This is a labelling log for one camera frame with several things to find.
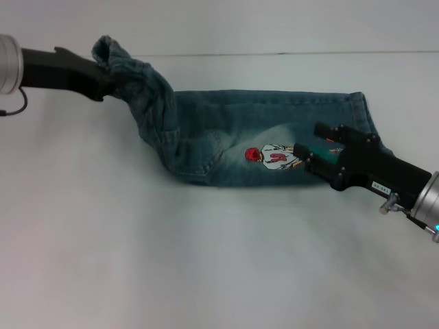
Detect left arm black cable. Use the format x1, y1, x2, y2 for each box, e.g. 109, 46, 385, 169
0, 88, 29, 118

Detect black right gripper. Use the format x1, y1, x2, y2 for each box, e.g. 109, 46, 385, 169
292, 121, 433, 208

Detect blue denim shorts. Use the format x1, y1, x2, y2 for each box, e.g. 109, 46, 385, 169
91, 34, 395, 188

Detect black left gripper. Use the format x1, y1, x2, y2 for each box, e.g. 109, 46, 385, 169
20, 45, 119, 102

